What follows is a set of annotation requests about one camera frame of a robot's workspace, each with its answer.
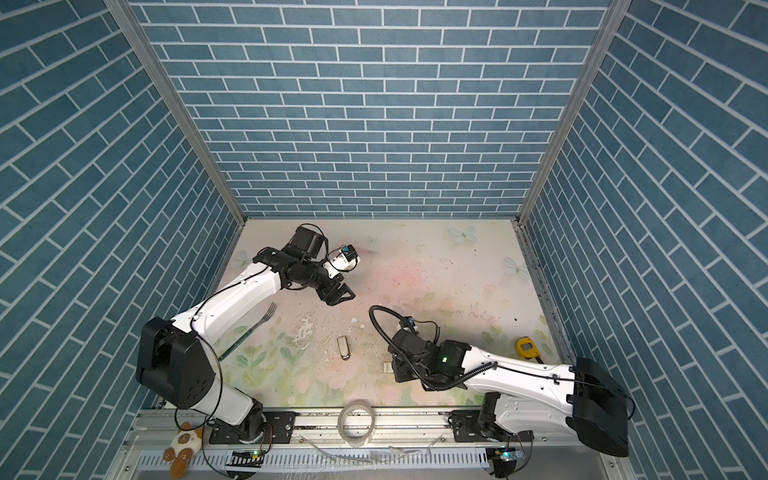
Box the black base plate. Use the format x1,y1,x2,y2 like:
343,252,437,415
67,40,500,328
209,410,299,445
447,409,534,443

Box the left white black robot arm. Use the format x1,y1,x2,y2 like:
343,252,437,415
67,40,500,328
136,223,359,442

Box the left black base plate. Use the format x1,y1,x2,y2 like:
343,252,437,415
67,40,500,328
209,410,299,445

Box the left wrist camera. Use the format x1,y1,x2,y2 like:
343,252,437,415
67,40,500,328
329,245,359,273

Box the clear tape roll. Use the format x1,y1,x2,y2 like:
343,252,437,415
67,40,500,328
337,400,376,448

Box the aluminium front rail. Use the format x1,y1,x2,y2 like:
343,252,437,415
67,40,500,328
122,406,619,452

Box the silver fork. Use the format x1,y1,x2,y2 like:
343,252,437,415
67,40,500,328
218,302,277,361

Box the yellow tape measure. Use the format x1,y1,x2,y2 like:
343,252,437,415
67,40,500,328
515,337,543,363

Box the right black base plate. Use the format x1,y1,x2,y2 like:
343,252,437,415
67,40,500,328
447,409,534,443

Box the brown white plush toy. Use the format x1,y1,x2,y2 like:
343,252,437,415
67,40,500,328
163,422,203,480

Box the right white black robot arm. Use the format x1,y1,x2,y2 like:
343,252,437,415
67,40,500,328
388,329,630,457

